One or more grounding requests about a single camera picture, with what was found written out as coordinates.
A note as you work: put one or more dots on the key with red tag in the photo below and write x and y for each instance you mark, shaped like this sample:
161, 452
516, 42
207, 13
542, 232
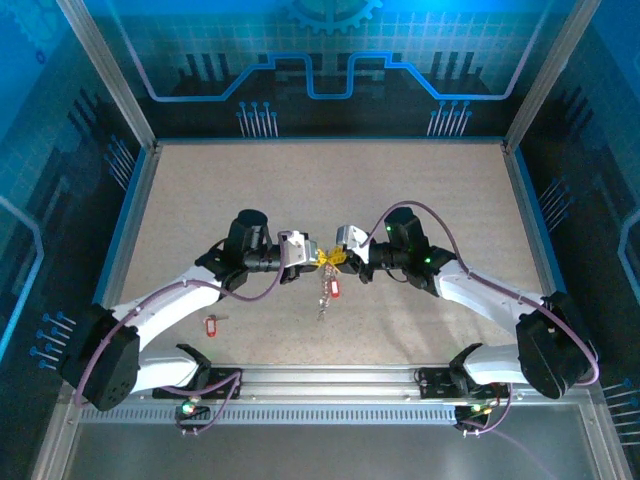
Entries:
212, 328
334, 289

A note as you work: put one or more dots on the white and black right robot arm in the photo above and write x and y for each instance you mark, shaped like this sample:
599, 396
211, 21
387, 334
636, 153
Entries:
480, 295

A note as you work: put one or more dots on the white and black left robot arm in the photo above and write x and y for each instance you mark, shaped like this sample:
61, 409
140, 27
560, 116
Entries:
165, 300

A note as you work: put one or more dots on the blue table edge strip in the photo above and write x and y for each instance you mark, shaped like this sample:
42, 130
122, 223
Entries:
330, 140

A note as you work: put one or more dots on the grey metal front tray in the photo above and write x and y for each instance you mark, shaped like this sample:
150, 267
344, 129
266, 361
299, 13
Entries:
325, 455

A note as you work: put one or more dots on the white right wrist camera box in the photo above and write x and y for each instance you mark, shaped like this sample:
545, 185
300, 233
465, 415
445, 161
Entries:
352, 240

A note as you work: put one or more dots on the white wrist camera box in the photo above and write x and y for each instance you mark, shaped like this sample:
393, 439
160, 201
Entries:
352, 240
298, 245

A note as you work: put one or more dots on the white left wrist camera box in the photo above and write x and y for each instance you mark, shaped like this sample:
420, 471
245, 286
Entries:
298, 245

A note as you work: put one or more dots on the aluminium mounting rail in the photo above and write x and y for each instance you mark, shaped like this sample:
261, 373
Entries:
330, 382

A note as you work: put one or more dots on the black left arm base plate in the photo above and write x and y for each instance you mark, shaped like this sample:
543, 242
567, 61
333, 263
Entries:
225, 377

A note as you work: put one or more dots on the aluminium table side rail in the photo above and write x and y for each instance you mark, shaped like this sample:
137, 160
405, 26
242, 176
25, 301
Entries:
135, 225
525, 220

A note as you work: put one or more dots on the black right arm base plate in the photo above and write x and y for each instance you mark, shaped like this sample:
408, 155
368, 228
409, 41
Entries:
432, 382

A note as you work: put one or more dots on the aluminium frame post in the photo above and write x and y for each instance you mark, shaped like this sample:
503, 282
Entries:
550, 70
107, 70

